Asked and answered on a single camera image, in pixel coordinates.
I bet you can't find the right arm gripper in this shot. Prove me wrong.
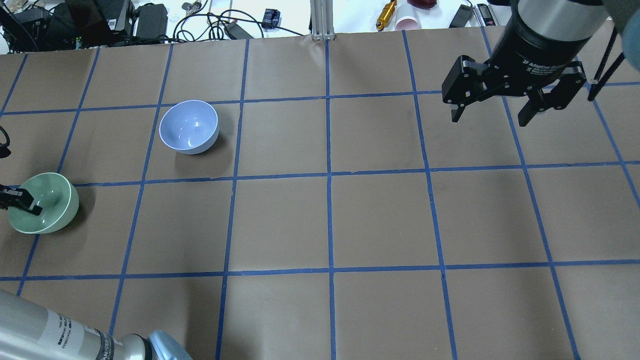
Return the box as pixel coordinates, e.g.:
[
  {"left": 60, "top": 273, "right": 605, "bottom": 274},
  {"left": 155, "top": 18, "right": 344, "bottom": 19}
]
[{"left": 441, "top": 13, "right": 594, "bottom": 127}]

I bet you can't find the green bowl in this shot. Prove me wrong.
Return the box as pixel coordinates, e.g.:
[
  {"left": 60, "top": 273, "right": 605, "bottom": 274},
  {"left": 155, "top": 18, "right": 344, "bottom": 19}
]
[{"left": 7, "top": 172, "right": 79, "bottom": 235}]

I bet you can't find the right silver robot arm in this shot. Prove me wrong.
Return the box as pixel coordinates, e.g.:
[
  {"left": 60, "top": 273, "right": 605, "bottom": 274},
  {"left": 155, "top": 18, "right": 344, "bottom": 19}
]
[{"left": 442, "top": 0, "right": 639, "bottom": 127}]

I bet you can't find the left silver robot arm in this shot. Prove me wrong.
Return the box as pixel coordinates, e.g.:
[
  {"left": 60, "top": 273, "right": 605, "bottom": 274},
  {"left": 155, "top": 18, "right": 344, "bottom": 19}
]
[{"left": 1, "top": 173, "right": 191, "bottom": 360}]

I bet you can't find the blue bowl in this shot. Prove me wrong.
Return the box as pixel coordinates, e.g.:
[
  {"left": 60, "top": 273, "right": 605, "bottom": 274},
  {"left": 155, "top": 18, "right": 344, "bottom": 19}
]
[{"left": 158, "top": 99, "right": 220, "bottom": 155}]

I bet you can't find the red mango fruit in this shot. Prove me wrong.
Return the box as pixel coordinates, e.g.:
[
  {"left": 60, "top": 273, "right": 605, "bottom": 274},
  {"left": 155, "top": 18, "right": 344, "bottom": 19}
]
[{"left": 407, "top": 0, "right": 438, "bottom": 10}]

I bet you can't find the gold metal tool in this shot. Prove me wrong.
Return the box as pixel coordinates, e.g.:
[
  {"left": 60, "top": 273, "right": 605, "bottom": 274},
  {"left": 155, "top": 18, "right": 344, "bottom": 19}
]
[{"left": 375, "top": 0, "right": 397, "bottom": 32}]

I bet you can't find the black power adapter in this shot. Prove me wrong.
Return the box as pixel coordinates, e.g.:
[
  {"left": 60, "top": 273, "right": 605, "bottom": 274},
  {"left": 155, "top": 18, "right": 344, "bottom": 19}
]
[{"left": 135, "top": 3, "right": 169, "bottom": 44}]

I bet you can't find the brown paper table cover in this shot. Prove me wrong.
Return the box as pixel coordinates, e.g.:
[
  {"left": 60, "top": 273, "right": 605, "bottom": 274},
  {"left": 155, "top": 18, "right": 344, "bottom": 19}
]
[{"left": 1, "top": 27, "right": 640, "bottom": 360}]

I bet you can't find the small blue device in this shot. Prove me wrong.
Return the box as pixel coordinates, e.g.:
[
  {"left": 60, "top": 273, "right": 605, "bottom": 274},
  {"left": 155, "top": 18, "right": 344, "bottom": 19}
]
[{"left": 261, "top": 7, "right": 281, "bottom": 30}]

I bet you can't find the aluminium frame post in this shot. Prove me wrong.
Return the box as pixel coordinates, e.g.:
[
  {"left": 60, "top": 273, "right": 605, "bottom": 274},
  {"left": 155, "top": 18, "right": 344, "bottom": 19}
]
[{"left": 310, "top": 0, "right": 336, "bottom": 41}]

